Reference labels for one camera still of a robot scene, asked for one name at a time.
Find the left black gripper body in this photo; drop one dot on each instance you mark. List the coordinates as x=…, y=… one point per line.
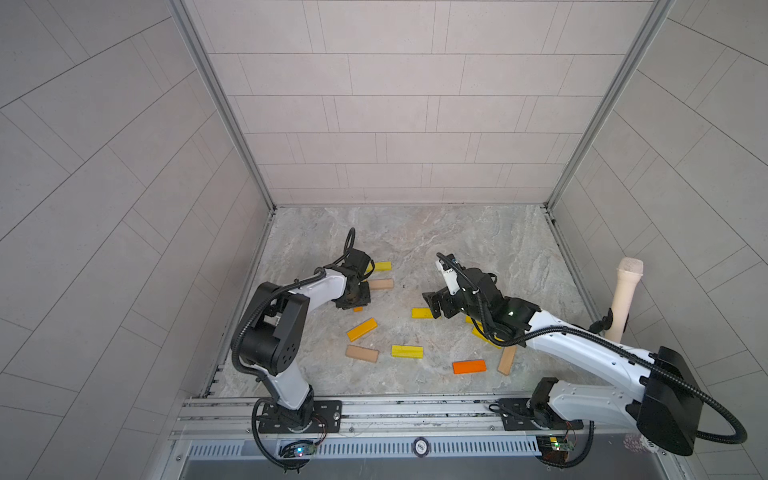
x=361, y=297

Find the amber orange block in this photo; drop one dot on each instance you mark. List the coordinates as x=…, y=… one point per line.
x=362, y=329

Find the circuit board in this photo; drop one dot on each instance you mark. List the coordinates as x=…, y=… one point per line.
x=298, y=449
x=554, y=449

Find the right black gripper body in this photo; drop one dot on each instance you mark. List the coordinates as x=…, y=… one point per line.
x=457, y=303

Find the beige microphone on stand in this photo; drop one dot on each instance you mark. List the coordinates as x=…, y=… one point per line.
x=629, y=274

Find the left circuit board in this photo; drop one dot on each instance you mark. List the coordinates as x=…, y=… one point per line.
x=298, y=449

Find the tan block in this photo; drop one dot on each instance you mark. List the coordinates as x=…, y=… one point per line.
x=381, y=284
x=362, y=354
x=507, y=360

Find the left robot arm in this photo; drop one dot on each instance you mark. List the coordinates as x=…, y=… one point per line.
x=268, y=336

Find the aluminium rail frame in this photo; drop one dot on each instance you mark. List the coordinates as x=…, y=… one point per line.
x=399, y=415

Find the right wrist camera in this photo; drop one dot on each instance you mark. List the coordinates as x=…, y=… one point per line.
x=450, y=277

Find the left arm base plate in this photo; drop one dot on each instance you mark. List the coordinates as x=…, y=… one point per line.
x=322, y=416

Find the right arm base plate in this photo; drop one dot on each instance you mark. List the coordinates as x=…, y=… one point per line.
x=519, y=414

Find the right circuit board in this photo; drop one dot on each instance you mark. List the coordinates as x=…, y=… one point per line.
x=554, y=449

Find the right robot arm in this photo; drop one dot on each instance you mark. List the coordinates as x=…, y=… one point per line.
x=651, y=391

